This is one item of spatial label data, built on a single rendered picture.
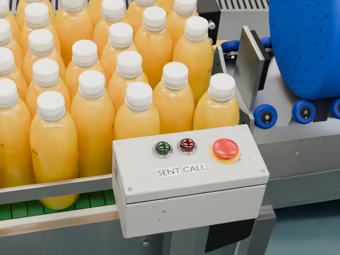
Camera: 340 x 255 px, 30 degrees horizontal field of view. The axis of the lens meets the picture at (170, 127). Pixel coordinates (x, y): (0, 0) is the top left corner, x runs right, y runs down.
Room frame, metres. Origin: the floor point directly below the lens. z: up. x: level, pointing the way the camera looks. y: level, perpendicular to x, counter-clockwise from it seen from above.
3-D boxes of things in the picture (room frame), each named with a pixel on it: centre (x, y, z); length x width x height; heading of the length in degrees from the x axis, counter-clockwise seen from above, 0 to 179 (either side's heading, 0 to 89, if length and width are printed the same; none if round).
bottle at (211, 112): (0.73, -0.07, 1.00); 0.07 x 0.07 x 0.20
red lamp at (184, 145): (0.60, -0.03, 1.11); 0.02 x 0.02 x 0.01
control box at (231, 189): (0.59, -0.03, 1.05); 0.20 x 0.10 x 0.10; 108
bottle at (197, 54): (0.88, -0.03, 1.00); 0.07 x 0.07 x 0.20
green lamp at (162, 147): (0.59, 0.01, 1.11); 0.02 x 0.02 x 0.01
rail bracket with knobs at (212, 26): (1.10, -0.04, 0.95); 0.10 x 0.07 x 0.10; 18
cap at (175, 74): (0.75, 0.00, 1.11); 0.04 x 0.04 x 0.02
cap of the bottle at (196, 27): (0.88, -0.03, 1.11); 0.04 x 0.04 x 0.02
